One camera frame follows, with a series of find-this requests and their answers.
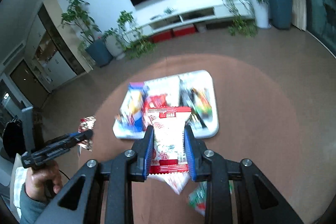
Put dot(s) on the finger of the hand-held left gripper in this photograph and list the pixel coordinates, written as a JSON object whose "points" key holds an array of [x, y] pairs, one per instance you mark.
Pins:
{"points": [[81, 138], [72, 135]]}

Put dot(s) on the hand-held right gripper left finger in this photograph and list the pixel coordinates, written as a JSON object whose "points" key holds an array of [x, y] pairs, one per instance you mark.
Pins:
{"points": [[148, 153]]}

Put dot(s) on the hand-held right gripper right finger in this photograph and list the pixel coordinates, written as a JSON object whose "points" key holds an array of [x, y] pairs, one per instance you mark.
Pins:
{"points": [[189, 153]]}

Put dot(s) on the shiny red gold snack packet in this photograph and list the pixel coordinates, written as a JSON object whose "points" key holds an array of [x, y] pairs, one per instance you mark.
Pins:
{"points": [[88, 123]]}

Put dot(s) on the red and white snack packet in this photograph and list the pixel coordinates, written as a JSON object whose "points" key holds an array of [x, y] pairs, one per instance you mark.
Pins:
{"points": [[169, 132]]}

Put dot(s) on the white plastic tray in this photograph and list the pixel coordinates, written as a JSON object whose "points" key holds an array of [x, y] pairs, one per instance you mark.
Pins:
{"points": [[207, 79]]}

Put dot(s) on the person's left forearm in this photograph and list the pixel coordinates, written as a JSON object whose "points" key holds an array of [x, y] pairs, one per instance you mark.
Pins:
{"points": [[30, 209]]}

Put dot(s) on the person's left hand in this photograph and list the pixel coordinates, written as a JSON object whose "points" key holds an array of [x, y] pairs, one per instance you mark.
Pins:
{"points": [[39, 179]]}

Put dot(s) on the white checked cloth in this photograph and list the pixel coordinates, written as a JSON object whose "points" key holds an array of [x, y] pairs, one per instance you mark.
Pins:
{"points": [[17, 179]]}

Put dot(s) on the light blue snack packet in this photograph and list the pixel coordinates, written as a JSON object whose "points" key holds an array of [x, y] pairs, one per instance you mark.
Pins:
{"points": [[128, 119]]}

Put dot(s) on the green snack packet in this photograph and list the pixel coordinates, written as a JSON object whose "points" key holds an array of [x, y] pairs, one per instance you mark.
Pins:
{"points": [[198, 197]]}

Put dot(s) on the black snack packet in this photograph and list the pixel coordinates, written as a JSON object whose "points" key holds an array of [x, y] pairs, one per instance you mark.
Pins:
{"points": [[187, 102]]}

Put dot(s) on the white and dark display cabinet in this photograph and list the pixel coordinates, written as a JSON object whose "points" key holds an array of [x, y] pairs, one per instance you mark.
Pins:
{"points": [[60, 69]]}

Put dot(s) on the dark brown door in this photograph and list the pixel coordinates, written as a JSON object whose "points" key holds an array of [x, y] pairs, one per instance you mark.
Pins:
{"points": [[29, 82]]}

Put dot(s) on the leafy tree in dark pot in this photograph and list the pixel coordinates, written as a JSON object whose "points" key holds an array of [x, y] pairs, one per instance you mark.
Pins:
{"points": [[99, 53]]}

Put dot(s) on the small plant in white pot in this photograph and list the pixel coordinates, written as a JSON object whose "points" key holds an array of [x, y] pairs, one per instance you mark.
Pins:
{"points": [[115, 48]]}

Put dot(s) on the white television cabinet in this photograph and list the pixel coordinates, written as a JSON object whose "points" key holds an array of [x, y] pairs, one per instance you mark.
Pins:
{"points": [[223, 10]]}

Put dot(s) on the bushy plant in white pot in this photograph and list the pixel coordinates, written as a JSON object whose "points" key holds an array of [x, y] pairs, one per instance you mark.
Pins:
{"points": [[262, 16]]}

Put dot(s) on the glass sliding door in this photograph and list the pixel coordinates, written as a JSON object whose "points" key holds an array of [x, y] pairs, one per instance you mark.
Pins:
{"points": [[320, 11]]}

